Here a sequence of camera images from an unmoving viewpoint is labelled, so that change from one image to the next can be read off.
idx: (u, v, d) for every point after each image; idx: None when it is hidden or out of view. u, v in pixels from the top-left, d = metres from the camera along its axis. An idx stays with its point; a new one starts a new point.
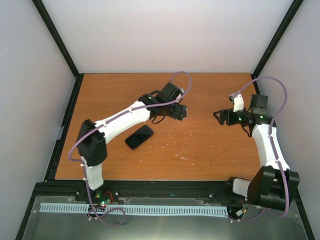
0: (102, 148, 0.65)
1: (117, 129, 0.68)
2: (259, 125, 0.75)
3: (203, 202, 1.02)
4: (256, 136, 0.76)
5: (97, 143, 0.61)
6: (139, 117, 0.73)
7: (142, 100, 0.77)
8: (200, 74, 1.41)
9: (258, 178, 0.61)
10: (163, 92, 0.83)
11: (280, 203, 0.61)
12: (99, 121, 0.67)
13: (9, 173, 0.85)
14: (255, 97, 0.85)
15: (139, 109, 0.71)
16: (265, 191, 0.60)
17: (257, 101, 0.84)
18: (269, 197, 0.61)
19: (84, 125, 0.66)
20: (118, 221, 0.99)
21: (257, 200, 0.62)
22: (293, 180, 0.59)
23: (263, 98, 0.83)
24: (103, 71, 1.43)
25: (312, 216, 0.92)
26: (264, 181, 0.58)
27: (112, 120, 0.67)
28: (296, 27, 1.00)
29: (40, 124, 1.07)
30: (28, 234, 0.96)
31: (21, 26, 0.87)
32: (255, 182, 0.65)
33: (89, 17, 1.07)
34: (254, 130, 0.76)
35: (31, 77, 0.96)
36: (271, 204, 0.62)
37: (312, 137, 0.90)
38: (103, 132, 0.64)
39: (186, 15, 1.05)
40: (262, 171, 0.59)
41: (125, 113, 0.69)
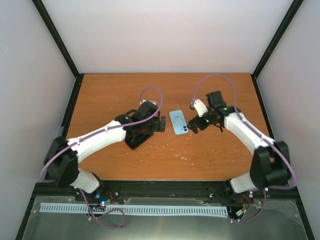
0: (73, 168, 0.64)
1: (91, 146, 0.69)
2: (228, 116, 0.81)
3: (203, 202, 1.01)
4: (229, 127, 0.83)
5: (68, 162, 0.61)
6: (115, 136, 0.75)
7: (119, 119, 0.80)
8: (200, 74, 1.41)
9: (256, 162, 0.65)
10: (139, 112, 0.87)
11: (285, 174, 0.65)
12: (72, 139, 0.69)
13: (9, 172, 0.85)
14: (209, 96, 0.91)
15: (114, 129, 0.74)
16: (270, 171, 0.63)
17: (213, 98, 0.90)
18: (276, 175, 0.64)
19: (55, 142, 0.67)
20: (116, 224, 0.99)
21: (268, 183, 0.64)
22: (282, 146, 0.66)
23: (216, 93, 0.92)
24: (103, 72, 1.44)
25: (312, 217, 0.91)
26: (264, 159, 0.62)
27: (86, 138, 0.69)
28: (296, 27, 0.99)
29: (40, 124, 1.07)
30: (28, 234, 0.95)
31: (21, 26, 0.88)
32: (255, 169, 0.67)
33: (89, 18, 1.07)
34: (226, 122, 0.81)
35: (30, 77, 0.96)
36: (279, 179, 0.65)
37: (312, 137, 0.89)
38: (76, 150, 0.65)
39: (185, 15, 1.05)
40: (257, 153, 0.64)
41: (101, 132, 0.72)
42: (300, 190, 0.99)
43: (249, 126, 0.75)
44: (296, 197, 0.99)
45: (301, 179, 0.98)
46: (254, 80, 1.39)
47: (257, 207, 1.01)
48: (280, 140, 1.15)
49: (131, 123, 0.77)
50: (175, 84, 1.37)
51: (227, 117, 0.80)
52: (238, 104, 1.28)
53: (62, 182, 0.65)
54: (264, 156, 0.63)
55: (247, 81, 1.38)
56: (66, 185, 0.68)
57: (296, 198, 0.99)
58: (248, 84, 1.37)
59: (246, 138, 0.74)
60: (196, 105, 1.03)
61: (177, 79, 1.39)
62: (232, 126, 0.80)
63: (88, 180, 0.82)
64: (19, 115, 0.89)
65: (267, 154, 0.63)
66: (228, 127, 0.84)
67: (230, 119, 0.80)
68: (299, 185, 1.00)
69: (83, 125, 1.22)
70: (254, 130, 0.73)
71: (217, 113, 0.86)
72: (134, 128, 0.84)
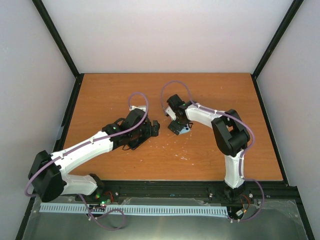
0: (56, 183, 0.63)
1: (75, 160, 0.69)
2: (188, 108, 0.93)
3: (203, 202, 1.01)
4: (192, 117, 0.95)
5: (50, 177, 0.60)
6: (102, 147, 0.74)
7: (106, 129, 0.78)
8: (200, 74, 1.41)
9: (218, 133, 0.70)
10: (128, 120, 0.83)
11: (246, 137, 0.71)
12: (56, 152, 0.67)
13: (9, 173, 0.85)
14: (169, 100, 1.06)
15: (101, 140, 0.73)
16: (229, 136, 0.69)
17: (173, 101, 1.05)
18: (237, 139, 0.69)
19: (39, 156, 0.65)
20: (115, 225, 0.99)
21: (233, 149, 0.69)
22: (233, 112, 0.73)
23: (175, 97, 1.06)
24: (103, 72, 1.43)
25: (312, 217, 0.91)
26: (220, 126, 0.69)
27: (70, 151, 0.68)
28: (296, 26, 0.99)
29: (40, 124, 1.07)
30: (28, 234, 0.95)
31: (22, 26, 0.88)
32: (219, 140, 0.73)
33: (89, 18, 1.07)
34: (190, 113, 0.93)
35: (31, 77, 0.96)
36: (242, 142, 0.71)
37: (312, 137, 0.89)
38: (59, 165, 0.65)
39: (186, 15, 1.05)
40: (214, 124, 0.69)
41: (86, 144, 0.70)
42: (300, 190, 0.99)
43: (202, 109, 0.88)
44: (296, 197, 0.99)
45: (301, 178, 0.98)
46: (254, 80, 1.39)
47: (257, 207, 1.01)
48: (280, 140, 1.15)
49: (117, 133, 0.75)
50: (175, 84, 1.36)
51: (186, 110, 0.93)
52: (238, 104, 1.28)
53: (46, 196, 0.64)
54: (219, 123, 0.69)
55: (247, 81, 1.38)
56: (51, 198, 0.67)
57: (296, 198, 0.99)
58: (248, 84, 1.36)
59: (204, 119, 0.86)
60: (168, 112, 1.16)
61: (177, 79, 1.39)
62: (193, 115, 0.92)
63: (82, 185, 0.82)
64: (19, 115, 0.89)
65: (222, 121, 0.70)
66: (191, 118, 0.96)
67: (189, 109, 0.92)
68: (299, 185, 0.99)
69: (83, 126, 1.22)
70: (207, 109, 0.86)
71: (179, 110, 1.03)
72: (123, 138, 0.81)
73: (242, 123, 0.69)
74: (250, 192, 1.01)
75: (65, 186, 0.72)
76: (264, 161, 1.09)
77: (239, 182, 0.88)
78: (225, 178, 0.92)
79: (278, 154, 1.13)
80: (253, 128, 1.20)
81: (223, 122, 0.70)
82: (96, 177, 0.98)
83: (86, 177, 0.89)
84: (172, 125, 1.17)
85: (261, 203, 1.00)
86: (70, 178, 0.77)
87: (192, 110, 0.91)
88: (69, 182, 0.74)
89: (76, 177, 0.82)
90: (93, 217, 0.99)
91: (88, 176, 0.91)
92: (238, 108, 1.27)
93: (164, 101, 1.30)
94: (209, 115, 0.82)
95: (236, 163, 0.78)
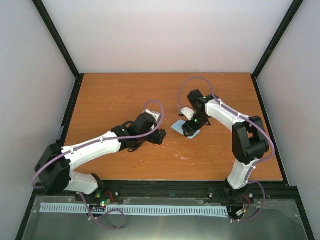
0: (64, 177, 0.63)
1: (85, 156, 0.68)
2: (208, 103, 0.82)
3: (203, 202, 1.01)
4: (211, 114, 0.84)
5: (60, 171, 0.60)
6: (110, 147, 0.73)
7: (115, 130, 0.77)
8: (200, 74, 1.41)
9: (236, 138, 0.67)
10: (136, 123, 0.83)
11: (264, 147, 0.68)
12: (66, 147, 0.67)
13: (9, 173, 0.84)
14: (189, 96, 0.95)
15: (110, 140, 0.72)
16: (248, 144, 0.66)
17: (194, 96, 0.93)
18: (254, 148, 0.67)
19: (48, 149, 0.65)
20: (114, 225, 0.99)
21: (248, 156, 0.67)
22: (257, 120, 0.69)
23: (195, 91, 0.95)
24: (103, 71, 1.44)
25: (312, 216, 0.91)
26: (240, 132, 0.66)
27: (81, 147, 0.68)
28: (296, 26, 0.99)
29: (40, 123, 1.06)
30: (28, 234, 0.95)
31: (22, 26, 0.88)
32: (235, 144, 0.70)
33: (89, 18, 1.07)
34: (207, 109, 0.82)
35: (31, 76, 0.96)
36: (259, 151, 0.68)
37: (312, 136, 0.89)
38: (69, 159, 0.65)
39: (185, 15, 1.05)
40: (235, 129, 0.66)
41: (95, 142, 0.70)
42: (300, 189, 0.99)
43: (225, 107, 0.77)
44: (296, 197, 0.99)
45: (301, 179, 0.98)
46: (254, 80, 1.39)
47: (257, 207, 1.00)
48: (280, 140, 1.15)
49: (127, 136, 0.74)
50: (190, 82, 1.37)
51: (206, 104, 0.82)
52: (238, 104, 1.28)
53: (52, 190, 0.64)
54: (240, 129, 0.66)
55: (247, 81, 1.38)
56: (56, 192, 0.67)
57: (296, 198, 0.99)
58: (248, 84, 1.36)
59: (225, 119, 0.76)
60: (183, 113, 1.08)
61: (177, 78, 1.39)
62: (213, 112, 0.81)
63: (84, 183, 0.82)
64: (18, 115, 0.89)
65: (243, 127, 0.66)
66: (210, 114, 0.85)
67: (209, 104, 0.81)
68: (299, 184, 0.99)
69: (83, 125, 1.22)
70: (230, 109, 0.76)
71: (199, 102, 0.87)
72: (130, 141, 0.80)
73: (265, 133, 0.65)
74: (250, 192, 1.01)
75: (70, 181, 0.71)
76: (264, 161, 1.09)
77: (242, 184, 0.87)
78: (228, 178, 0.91)
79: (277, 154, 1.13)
80: None
81: (244, 128, 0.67)
82: (97, 177, 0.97)
83: (89, 176, 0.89)
84: (188, 125, 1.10)
85: (262, 203, 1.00)
86: (75, 175, 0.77)
87: (213, 107, 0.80)
88: (74, 179, 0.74)
89: (80, 175, 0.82)
90: (92, 217, 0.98)
91: (91, 175, 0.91)
92: (239, 108, 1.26)
93: (164, 101, 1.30)
94: (231, 118, 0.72)
95: (245, 170, 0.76)
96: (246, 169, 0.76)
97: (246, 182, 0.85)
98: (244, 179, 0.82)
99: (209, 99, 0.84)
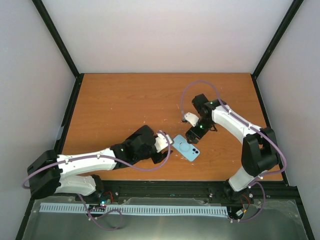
0: (53, 185, 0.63)
1: (78, 169, 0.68)
2: (216, 109, 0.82)
3: (203, 202, 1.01)
4: (218, 121, 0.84)
5: (49, 179, 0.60)
6: (105, 164, 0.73)
7: (114, 149, 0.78)
8: (200, 74, 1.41)
9: (247, 150, 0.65)
10: (133, 145, 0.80)
11: (276, 160, 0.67)
12: (62, 155, 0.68)
13: (9, 172, 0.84)
14: (193, 101, 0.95)
15: (106, 158, 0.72)
16: (259, 156, 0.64)
17: (199, 102, 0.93)
18: (266, 161, 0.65)
19: (45, 153, 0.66)
20: (113, 226, 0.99)
21: (260, 169, 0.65)
22: (269, 131, 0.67)
23: (200, 96, 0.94)
24: (103, 71, 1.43)
25: (312, 216, 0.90)
26: (253, 145, 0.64)
27: (76, 159, 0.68)
28: (296, 26, 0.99)
29: (40, 123, 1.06)
30: (28, 234, 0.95)
31: (22, 26, 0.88)
32: (245, 156, 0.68)
33: (88, 18, 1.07)
34: (214, 116, 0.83)
35: (31, 77, 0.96)
36: (270, 165, 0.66)
37: (312, 136, 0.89)
38: (61, 168, 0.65)
39: (185, 15, 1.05)
40: (247, 142, 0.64)
41: (91, 157, 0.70)
42: (300, 190, 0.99)
43: (235, 116, 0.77)
44: (296, 197, 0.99)
45: (301, 179, 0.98)
46: (254, 80, 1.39)
47: (257, 207, 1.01)
48: (280, 140, 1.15)
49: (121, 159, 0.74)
50: (190, 82, 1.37)
51: (213, 111, 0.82)
52: (238, 104, 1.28)
53: (38, 195, 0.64)
54: (252, 141, 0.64)
55: (247, 81, 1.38)
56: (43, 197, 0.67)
57: (296, 198, 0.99)
58: (248, 84, 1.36)
59: (233, 128, 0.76)
60: (187, 119, 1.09)
61: (177, 78, 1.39)
62: (220, 119, 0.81)
63: (79, 187, 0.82)
64: (18, 115, 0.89)
65: (255, 140, 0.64)
66: (216, 121, 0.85)
67: (217, 111, 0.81)
68: (299, 184, 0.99)
69: (84, 125, 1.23)
70: (240, 119, 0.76)
71: (204, 108, 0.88)
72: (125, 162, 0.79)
73: (277, 148, 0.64)
74: (250, 192, 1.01)
75: (61, 186, 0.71)
76: None
77: (244, 188, 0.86)
78: (230, 179, 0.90)
79: None
80: None
81: (256, 140, 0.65)
82: (97, 179, 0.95)
83: (86, 179, 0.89)
84: (192, 132, 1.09)
85: (262, 203, 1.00)
86: (67, 179, 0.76)
87: (221, 114, 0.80)
88: (65, 184, 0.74)
89: (74, 179, 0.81)
90: (91, 217, 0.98)
91: (88, 177, 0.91)
92: (239, 108, 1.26)
93: (164, 101, 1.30)
94: (241, 128, 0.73)
95: (251, 178, 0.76)
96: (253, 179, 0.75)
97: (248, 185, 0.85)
98: (248, 183, 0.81)
99: (215, 104, 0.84)
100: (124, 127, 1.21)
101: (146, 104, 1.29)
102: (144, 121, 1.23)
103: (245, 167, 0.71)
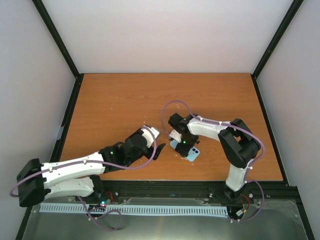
0: (37, 195, 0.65)
1: (63, 176, 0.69)
2: (191, 123, 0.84)
3: (203, 202, 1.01)
4: (196, 132, 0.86)
5: (33, 189, 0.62)
6: (92, 170, 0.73)
7: (105, 152, 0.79)
8: (200, 74, 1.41)
9: (226, 145, 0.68)
10: (124, 146, 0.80)
11: (256, 146, 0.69)
12: (47, 164, 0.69)
13: (10, 172, 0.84)
14: (169, 121, 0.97)
15: (93, 163, 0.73)
16: (239, 147, 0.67)
17: (175, 121, 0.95)
18: (248, 150, 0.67)
19: (31, 163, 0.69)
20: (112, 226, 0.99)
21: (246, 160, 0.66)
22: (239, 122, 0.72)
23: (174, 114, 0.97)
24: (103, 72, 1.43)
25: (312, 216, 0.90)
26: (228, 138, 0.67)
27: (61, 166, 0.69)
28: (296, 26, 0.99)
29: (40, 123, 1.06)
30: (28, 234, 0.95)
31: (22, 26, 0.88)
32: (227, 152, 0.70)
33: (88, 17, 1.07)
34: (192, 128, 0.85)
35: (31, 77, 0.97)
36: (253, 152, 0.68)
37: (312, 136, 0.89)
38: (45, 177, 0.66)
39: (185, 14, 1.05)
40: (222, 136, 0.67)
41: (78, 163, 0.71)
42: (300, 190, 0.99)
43: (206, 121, 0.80)
44: (296, 197, 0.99)
45: (300, 179, 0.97)
46: (254, 80, 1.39)
47: (257, 207, 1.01)
48: (280, 140, 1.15)
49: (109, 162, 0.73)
50: (190, 82, 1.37)
51: (188, 124, 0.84)
52: (238, 104, 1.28)
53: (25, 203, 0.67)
54: (227, 135, 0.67)
55: (247, 81, 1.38)
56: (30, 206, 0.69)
57: (296, 198, 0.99)
58: (248, 84, 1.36)
59: (210, 132, 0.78)
60: (172, 136, 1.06)
61: (177, 78, 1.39)
62: (196, 129, 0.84)
63: (75, 190, 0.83)
64: (18, 115, 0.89)
65: (229, 133, 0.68)
66: (195, 132, 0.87)
67: (190, 123, 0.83)
68: (299, 184, 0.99)
69: (83, 125, 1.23)
70: (210, 121, 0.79)
71: (181, 125, 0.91)
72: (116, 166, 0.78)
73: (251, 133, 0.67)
74: (250, 192, 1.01)
75: (48, 194, 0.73)
76: (264, 161, 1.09)
77: (242, 185, 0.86)
78: (226, 181, 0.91)
79: (278, 154, 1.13)
80: (253, 128, 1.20)
81: (230, 133, 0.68)
82: (98, 179, 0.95)
83: (82, 181, 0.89)
84: (179, 148, 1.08)
85: (261, 203, 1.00)
86: (59, 185, 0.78)
87: (195, 124, 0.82)
88: (56, 190, 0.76)
89: (69, 182, 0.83)
90: (91, 217, 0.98)
91: (85, 179, 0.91)
92: (238, 108, 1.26)
93: (164, 101, 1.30)
94: (214, 129, 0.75)
95: (243, 173, 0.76)
96: (243, 173, 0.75)
97: (245, 182, 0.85)
98: (243, 180, 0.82)
99: (189, 119, 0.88)
100: (124, 127, 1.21)
101: (146, 104, 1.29)
102: (144, 121, 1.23)
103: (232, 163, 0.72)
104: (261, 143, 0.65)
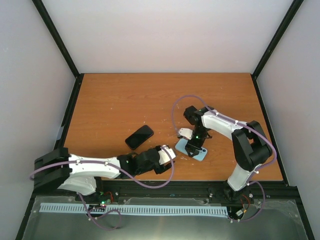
0: (58, 183, 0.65)
1: (85, 172, 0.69)
2: (205, 116, 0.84)
3: (203, 202, 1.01)
4: (209, 126, 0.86)
5: (58, 177, 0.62)
6: (109, 173, 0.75)
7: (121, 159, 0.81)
8: (199, 74, 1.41)
9: (237, 145, 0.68)
10: (138, 158, 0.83)
11: (268, 152, 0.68)
12: (74, 156, 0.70)
13: (9, 172, 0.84)
14: (184, 113, 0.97)
15: (112, 167, 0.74)
16: (250, 150, 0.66)
17: (189, 114, 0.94)
18: (258, 154, 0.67)
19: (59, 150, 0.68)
20: (112, 225, 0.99)
21: (253, 164, 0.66)
22: (255, 124, 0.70)
23: (190, 107, 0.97)
24: (103, 72, 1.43)
25: (312, 216, 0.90)
26: (240, 139, 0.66)
27: (86, 162, 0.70)
28: (296, 26, 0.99)
29: (40, 122, 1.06)
30: (28, 234, 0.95)
31: (22, 26, 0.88)
32: (237, 152, 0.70)
33: (88, 17, 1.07)
34: (205, 121, 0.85)
35: (31, 77, 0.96)
36: (264, 157, 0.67)
37: (312, 136, 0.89)
38: (71, 168, 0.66)
39: (185, 15, 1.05)
40: (235, 136, 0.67)
41: (99, 163, 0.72)
42: (300, 190, 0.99)
43: (221, 117, 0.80)
44: (296, 197, 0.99)
45: (300, 179, 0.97)
46: (254, 80, 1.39)
47: (257, 207, 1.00)
48: (280, 141, 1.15)
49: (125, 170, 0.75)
50: (190, 82, 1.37)
51: (203, 116, 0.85)
52: (238, 104, 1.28)
53: (42, 189, 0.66)
54: (240, 135, 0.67)
55: (247, 81, 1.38)
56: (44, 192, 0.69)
57: (296, 198, 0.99)
58: (248, 84, 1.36)
59: (223, 128, 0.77)
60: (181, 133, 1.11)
61: (176, 78, 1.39)
62: (210, 123, 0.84)
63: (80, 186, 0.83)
64: (18, 115, 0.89)
65: (242, 133, 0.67)
66: (208, 126, 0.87)
67: (205, 116, 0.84)
68: (299, 184, 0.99)
69: (84, 125, 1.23)
70: (227, 118, 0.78)
71: (194, 116, 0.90)
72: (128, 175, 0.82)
73: (265, 138, 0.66)
74: (250, 192, 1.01)
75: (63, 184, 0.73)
76: None
77: (243, 186, 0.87)
78: (228, 180, 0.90)
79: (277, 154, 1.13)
80: None
81: (244, 134, 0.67)
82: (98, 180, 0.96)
83: (88, 179, 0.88)
84: (191, 144, 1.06)
85: (261, 203, 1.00)
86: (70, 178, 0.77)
87: (209, 118, 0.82)
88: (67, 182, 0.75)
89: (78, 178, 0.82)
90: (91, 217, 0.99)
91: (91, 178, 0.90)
92: (239, 108, 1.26)
93: (164, 101, 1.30)
94: (229, 126, 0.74)
95: (248, 175, 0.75)
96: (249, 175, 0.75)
97: (247, 184, 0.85)
98: (246, 181, 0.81)
99: (204, 112, 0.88)
100: (124, 127, 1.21)
101: (146, 104, 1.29)
102: (144, 121, 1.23)
103: (240, 163, 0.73)
104: (274, 150, 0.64)
